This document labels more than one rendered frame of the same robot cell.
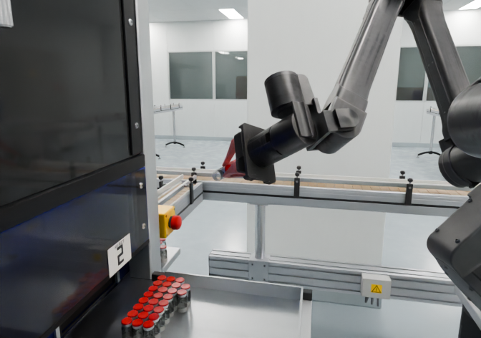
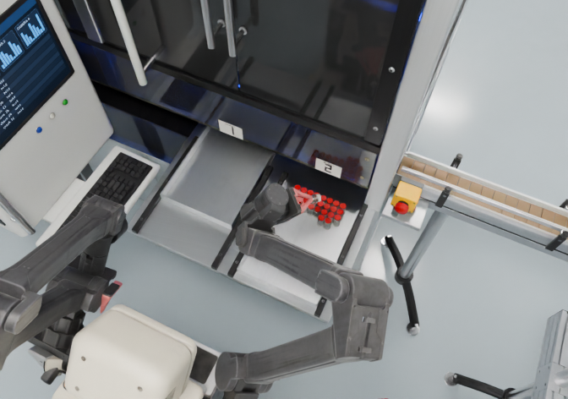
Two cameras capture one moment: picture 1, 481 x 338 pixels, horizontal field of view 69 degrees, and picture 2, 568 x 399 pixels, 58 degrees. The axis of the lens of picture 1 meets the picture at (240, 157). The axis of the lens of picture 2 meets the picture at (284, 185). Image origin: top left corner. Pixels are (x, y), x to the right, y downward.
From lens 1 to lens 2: 1.37 m
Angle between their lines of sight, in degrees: 86
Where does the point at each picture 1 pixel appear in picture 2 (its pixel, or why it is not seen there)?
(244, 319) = not seen: hidden behind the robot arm
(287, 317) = (297, 289)
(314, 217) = not seen: outside the picture
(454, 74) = (276, 353)
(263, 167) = not seen: hidden behind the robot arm
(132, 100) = (376, 114)
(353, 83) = (264, 244)
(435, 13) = (324, 343)
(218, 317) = (308, 245)
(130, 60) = (382, 91)
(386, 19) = (309, 276)
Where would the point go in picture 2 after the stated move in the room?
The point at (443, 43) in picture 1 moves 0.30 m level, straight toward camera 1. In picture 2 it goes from (298, 347) to (182, 241)
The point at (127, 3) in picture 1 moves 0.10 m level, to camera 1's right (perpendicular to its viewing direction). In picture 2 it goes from (391, 57) to (385, 91)
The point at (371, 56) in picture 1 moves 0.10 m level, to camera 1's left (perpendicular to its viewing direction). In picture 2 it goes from (281, 260) to (292, 215)
